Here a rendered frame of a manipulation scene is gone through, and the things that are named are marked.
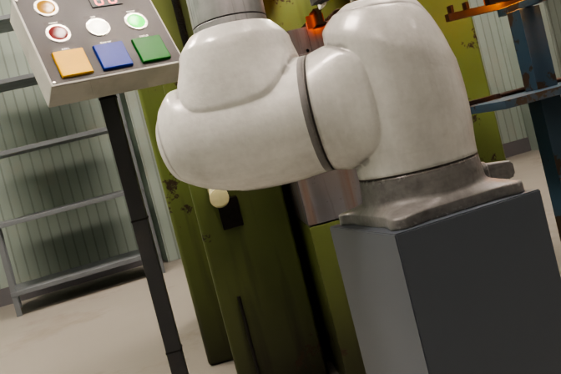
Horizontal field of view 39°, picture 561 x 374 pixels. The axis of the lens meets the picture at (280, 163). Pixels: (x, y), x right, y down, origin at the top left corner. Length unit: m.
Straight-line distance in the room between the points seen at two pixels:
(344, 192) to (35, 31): 0.87
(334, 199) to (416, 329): 1.20
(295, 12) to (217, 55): 1.68
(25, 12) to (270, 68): 1.11
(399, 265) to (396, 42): 0.26
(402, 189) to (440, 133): 0.08
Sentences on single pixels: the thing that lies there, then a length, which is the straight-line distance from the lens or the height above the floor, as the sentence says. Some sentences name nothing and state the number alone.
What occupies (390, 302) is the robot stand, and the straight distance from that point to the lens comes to 0.96.
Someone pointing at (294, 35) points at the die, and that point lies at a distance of 2.16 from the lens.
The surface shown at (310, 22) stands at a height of 0.99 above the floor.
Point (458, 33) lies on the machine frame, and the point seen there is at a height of 0.88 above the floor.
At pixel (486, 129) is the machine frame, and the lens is 2.41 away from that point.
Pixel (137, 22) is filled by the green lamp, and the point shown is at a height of 1.09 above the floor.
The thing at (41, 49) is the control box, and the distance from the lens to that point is 1.93.
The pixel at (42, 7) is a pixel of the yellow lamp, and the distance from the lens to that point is 2.02.
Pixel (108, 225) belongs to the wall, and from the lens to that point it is 5.85.
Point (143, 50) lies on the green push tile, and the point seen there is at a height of 1.01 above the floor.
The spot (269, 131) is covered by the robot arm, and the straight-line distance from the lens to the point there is 0.96.
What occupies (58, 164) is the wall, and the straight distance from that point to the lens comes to 5.83.
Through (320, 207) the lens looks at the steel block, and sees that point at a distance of 2.09.
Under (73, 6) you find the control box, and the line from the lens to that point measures 2.04.
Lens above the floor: 0.75
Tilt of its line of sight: 3 degrees down
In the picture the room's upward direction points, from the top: 14 degrees counter-clockwise
